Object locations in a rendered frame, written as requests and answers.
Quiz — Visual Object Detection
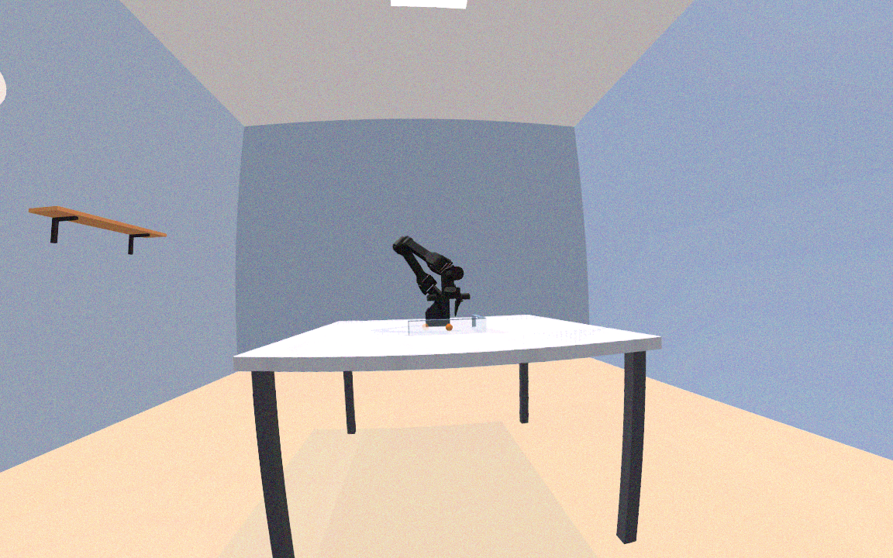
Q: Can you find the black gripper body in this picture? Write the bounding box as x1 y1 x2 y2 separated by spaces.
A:
427 281 471 301

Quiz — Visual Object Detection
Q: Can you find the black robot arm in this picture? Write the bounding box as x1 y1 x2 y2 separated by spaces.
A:
393 236 464 298

